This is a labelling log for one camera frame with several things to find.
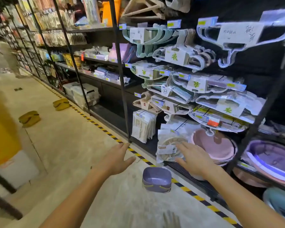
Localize person's left hand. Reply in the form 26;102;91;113
93;142;136;177

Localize person's right hand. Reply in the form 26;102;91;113
174;141;218;180

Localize person's left forearm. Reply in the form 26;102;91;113
39;167;110;228

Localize person's right forearm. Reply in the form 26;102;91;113
205;169;285;228

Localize purple plastic basin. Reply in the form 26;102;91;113
142;167;172;193

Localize bundle of white hanging packets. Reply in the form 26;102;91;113
131;110;157;144

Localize yellow black hazard tape strip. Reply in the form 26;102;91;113
33;77;243;228

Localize bundle of orange label hangers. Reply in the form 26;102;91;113
189;105;249;133

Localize bundle of beige hangers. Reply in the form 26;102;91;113
133;92;162;114

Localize bundle of blue green hangers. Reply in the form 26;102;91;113
146;82;194;104

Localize bundle of clear wrapped hangers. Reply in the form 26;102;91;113
196;91;266;124

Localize black metal shelving rack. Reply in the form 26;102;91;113
0;0;285;212

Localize row of flat shelf packets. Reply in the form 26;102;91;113
93;66;131;85

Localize yellow plastic basin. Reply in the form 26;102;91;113
19;111;41;128
53;98;70;111

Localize bundle of pale green hangers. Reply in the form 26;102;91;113
129;61;174;81

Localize large purple basin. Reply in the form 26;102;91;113
246;140;285;186

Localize bundle of grey white hangers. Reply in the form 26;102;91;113
153;29;217;73

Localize pink folded items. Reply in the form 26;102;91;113
108;43;134;63

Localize light blue basin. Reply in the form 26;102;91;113
263;187;285;226

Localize white box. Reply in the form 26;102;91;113
0;149;40;189

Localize stack of yellow baskets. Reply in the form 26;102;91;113
63;53;82;68

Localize yellow bin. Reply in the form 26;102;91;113
0;85;22;169

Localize bundle of large white hangers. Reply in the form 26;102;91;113
196;9;285;69

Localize orange bag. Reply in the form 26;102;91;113
102;0;122;28

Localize bundle of wooden hangers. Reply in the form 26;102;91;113
121;0;167;21

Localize rows of hanging utensil packets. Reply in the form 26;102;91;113
15;0;89;46

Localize clear packet of coiled rope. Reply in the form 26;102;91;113
156;129;189;164

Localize black metal post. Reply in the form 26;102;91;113
0;167;23;220

